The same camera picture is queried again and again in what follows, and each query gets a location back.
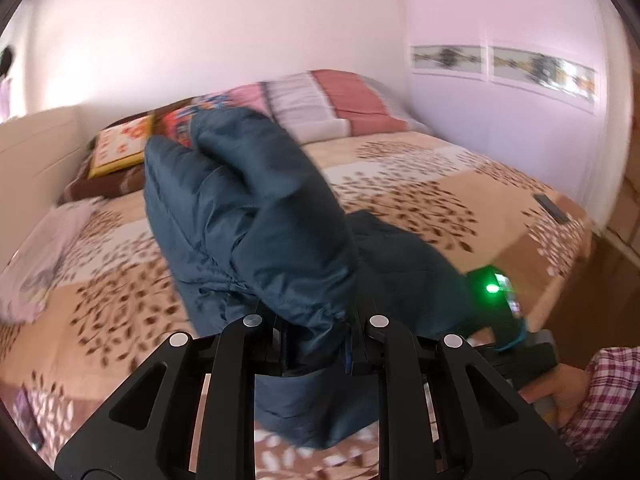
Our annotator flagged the bed with leaf-pattern cover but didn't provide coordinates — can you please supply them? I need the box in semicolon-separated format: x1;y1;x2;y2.
0;130;597;480

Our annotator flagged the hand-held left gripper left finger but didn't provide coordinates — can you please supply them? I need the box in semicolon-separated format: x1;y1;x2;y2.
54;310;301;480

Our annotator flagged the yellow-bordered floral pillow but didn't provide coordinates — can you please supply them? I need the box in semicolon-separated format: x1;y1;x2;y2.
89;115;156;179

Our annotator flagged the black phone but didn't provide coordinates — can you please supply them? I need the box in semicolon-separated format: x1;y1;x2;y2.
532;193;571;225

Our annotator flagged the pink and grey striped pillow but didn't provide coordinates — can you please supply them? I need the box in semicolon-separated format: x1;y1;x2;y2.
227;72;352;142

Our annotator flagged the colourful patterned pillow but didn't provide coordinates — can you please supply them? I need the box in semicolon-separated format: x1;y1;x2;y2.
151;91;242;150

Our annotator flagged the lilac cloth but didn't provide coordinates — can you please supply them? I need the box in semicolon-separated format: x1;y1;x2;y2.
0;199;97;324

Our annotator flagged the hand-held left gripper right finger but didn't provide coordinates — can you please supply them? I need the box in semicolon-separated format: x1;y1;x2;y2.
344;313;581;480

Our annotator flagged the dark teal quilted jacket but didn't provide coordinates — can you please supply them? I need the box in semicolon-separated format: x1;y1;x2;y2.
144;106;478;451

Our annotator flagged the person's right hand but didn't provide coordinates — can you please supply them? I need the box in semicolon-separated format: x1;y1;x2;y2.
519;362;594;429

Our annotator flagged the dark purple flat object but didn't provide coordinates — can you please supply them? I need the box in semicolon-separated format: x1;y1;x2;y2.
12;386;47;454

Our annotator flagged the beige bed headboard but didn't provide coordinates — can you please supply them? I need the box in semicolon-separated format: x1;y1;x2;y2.
0;106;102;272

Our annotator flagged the brown folded blanket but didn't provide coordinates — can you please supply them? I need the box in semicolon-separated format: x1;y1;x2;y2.
61;157;152;207

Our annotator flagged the red-orange pillow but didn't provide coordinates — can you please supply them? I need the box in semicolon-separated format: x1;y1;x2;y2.
311;69;427;137

